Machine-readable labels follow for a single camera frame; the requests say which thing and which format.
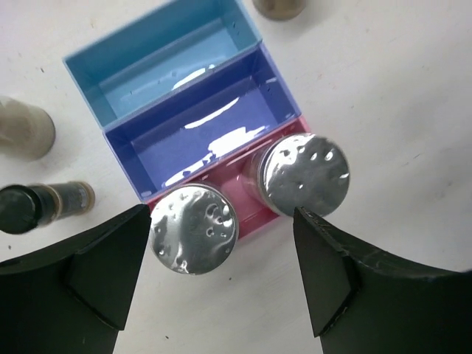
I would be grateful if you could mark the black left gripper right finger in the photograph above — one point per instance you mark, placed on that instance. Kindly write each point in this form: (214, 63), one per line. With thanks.
(362, 299)

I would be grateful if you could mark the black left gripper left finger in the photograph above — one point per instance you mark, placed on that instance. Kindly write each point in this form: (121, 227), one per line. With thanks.
(75, 295)

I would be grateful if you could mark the silver-lid shaker bottle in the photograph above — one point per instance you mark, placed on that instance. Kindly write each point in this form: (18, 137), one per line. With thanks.
(298, 170)
(194, 229)

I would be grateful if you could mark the black-cap spice jar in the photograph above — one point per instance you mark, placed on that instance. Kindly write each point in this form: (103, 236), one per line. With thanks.
(279, 10)
(27, 131)

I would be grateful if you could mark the small black-lid pepper bottle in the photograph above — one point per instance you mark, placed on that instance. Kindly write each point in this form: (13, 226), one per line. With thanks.
(24, 208)

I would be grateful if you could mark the dark blue organizer box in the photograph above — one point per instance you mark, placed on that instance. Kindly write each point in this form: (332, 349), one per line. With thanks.
(202, 124)

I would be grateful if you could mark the pink organizer box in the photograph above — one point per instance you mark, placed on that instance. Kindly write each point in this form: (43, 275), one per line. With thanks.
(227, 176)

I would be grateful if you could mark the light blue organizer box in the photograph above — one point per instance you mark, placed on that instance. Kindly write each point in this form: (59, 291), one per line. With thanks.
(163, 51)

